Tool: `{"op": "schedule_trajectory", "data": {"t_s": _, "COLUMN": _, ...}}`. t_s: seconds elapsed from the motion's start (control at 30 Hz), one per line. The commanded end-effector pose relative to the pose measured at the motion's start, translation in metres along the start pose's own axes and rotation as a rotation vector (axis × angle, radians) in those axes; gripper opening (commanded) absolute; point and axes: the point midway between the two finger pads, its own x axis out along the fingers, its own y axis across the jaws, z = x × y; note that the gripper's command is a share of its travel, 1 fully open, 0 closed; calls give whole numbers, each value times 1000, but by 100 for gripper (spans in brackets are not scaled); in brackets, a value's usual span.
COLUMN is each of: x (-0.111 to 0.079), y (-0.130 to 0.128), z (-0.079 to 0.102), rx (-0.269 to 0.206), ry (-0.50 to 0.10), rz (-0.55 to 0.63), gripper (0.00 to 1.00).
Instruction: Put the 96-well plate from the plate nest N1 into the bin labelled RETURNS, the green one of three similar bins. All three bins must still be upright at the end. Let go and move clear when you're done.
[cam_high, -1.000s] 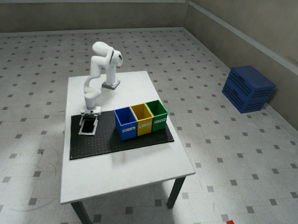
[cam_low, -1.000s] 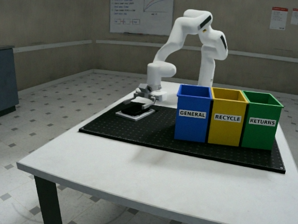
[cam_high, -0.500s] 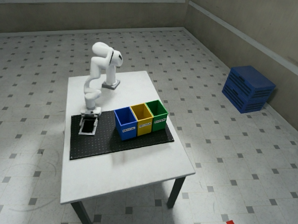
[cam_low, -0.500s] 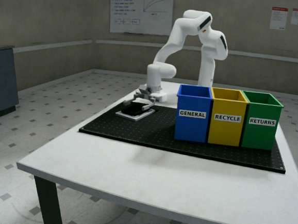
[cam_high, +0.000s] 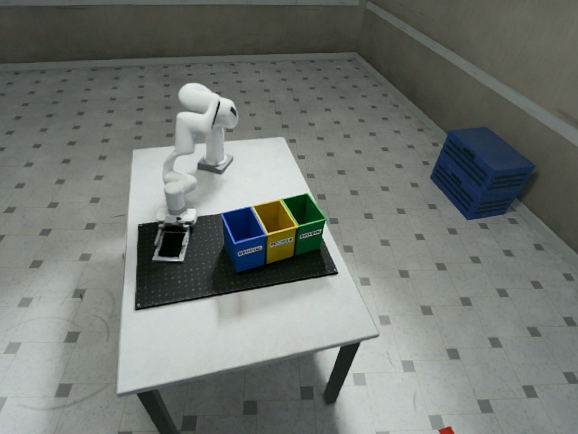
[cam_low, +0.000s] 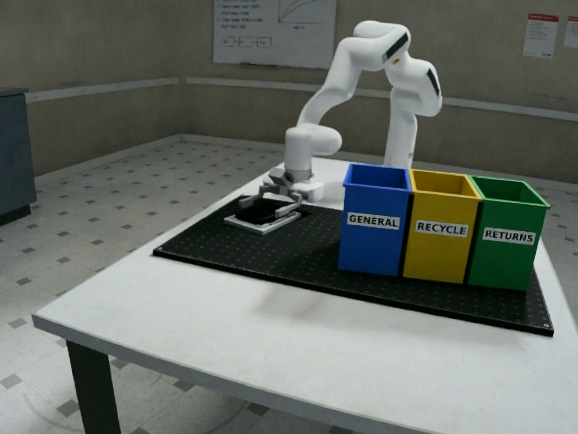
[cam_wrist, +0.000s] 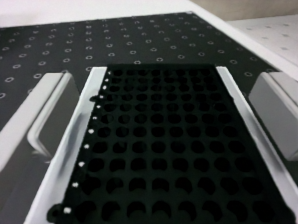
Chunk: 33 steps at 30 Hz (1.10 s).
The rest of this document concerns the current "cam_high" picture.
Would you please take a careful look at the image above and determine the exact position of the blue bin with label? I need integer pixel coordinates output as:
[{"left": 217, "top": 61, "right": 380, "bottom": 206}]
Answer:
[{"left": 220, "top": 206, "right": 267, "bottom": 273}]

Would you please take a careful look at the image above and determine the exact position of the green bin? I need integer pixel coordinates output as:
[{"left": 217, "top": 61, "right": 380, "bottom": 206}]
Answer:
[{"left": 281, "top": 193, "right": 327, "bottom": 255}]

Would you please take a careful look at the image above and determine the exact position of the yellow recycle bin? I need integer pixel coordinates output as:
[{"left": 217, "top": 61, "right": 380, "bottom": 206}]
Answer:
[{"left": 251, "top": 199, "right": 298, "bottom": 264}]

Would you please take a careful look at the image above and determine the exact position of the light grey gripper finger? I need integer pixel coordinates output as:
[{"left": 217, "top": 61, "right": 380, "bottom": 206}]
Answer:
[
  {"left": 154, "top": 221, "right": 172, "bottom": 247},
  {"left": 178, "top": 222, "right": 190, "bottom": 247}
]

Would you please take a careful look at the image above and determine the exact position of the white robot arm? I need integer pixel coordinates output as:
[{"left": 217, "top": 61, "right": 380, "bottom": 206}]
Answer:
[{"left": 163, "top": 83, "right": 238, "bottom": 223}]

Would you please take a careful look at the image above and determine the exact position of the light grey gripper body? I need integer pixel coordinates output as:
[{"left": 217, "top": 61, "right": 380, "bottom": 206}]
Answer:
[{"left": 156, "top": 208, "right": 197, "bottom": 226}]

